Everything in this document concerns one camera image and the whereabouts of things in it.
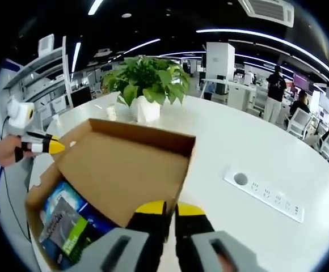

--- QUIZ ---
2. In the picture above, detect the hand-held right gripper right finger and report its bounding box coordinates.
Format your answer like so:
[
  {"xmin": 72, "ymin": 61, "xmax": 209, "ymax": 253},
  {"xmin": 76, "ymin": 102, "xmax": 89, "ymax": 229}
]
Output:
[{"xmin": 175, "ymin": 202, "xmax": 266, "ymax": 272}]

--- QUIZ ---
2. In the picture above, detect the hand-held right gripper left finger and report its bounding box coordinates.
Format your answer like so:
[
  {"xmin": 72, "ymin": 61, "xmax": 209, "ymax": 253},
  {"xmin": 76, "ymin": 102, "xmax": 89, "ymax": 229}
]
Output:
[{"xmin": 76, "ymin": 199, "xmax": 168, "ymax": 272}]

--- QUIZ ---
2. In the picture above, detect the dark blue soft tissue pack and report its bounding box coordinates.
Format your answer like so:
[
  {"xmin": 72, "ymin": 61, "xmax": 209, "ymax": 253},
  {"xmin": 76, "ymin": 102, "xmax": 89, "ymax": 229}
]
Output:
[{"xmin": 38, "ymin": 181, "xmax": 117, "ymax": 263}]

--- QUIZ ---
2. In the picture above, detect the brown cardboard shoe box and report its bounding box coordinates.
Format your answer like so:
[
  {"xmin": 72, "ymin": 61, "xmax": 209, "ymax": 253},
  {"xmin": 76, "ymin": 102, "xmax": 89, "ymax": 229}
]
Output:
[{"xmin": 25, "ymin": 118, "xmax": 196, "ymax": 270}]

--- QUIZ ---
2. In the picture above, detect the green silver soft packet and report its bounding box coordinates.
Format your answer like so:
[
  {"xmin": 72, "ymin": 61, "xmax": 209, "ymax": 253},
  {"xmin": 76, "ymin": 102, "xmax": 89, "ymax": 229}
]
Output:
[{"xmin": 40, "ymin": 196, "xmax": 91, "ymax": 255}]

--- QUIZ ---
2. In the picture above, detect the person's left hand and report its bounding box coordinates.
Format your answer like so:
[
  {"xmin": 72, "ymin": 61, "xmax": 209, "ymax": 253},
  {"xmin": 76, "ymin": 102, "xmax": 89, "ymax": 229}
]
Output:
[{"xmin": 0, "ymin": 135, "xmax": 34, "ymax": 168}]

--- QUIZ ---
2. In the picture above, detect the grey storage shelf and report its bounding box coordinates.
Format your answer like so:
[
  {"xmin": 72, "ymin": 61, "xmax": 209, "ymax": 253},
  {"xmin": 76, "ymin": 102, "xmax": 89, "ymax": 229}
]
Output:
[{"xmin": 2, "ymin": 36, "xmax": 71, "ymax": 120}]

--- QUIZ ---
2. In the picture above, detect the blue white display board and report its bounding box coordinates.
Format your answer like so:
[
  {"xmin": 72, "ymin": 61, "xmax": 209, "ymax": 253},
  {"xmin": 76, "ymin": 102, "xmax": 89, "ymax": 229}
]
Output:
[{"xmin": 0, "ymin": 58, "xmax": 23, "ymax": 86}]

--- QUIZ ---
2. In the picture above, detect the black monitor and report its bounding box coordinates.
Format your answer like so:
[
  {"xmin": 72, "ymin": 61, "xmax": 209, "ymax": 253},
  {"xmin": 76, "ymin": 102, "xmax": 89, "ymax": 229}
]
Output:
[{"xmin": 70, "ymin": 86, "xmax": 93, "ymax": 108}]

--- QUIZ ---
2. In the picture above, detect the white table socket panel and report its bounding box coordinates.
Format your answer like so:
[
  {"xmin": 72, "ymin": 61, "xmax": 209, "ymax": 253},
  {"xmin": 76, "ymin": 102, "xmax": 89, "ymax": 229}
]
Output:
[{"xmin": 223, "ymin": 165, "xmax": 305, "ymax": 224}]

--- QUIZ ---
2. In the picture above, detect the green plant in white pot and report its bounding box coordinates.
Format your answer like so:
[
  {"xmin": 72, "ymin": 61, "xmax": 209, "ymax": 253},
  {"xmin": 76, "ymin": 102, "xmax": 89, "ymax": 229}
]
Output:
[{"xmin": 100, "ymin": 56, "xmax": 191, "ymax": 123}]

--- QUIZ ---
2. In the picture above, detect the ceiling air conditioner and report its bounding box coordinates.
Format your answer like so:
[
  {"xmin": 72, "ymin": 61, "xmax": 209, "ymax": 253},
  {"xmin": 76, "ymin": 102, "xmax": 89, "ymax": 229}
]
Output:
[{"xmin": 238, "ymin": 0, "xmax": 295, "ymax": 28}]

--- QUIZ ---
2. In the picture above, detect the purple wall screen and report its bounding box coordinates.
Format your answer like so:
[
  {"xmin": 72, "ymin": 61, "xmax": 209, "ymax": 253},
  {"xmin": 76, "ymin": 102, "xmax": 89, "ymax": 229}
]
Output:
[{"xmin": 293, "ymin": 72, "xmax": 314, "ymax": 88}]

